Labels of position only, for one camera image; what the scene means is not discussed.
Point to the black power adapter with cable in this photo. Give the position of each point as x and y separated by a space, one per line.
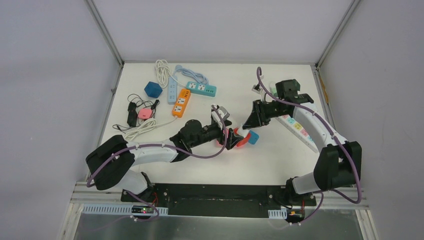
135 103

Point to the pink round adapter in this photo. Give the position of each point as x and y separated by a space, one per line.
145 113

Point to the light green plug charger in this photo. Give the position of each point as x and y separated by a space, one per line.
273 89

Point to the white charger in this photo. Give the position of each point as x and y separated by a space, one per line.
243 132

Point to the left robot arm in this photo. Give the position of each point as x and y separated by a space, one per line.
110 164

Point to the blue small adapter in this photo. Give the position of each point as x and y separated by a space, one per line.
253 137

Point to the blue cube adapter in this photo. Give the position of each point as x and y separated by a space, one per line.
153 89

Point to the teal power strip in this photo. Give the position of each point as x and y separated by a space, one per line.
201 89

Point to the red cube adapter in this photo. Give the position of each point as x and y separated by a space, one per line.
242 141

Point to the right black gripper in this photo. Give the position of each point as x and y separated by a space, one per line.
258 117

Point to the orange power strip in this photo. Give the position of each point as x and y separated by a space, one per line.
181 103

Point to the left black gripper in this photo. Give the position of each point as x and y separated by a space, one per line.
227 138

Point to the white multicolour power strip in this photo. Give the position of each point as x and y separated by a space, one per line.
298 130

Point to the light blue power strip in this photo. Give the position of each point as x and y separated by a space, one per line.
172 91

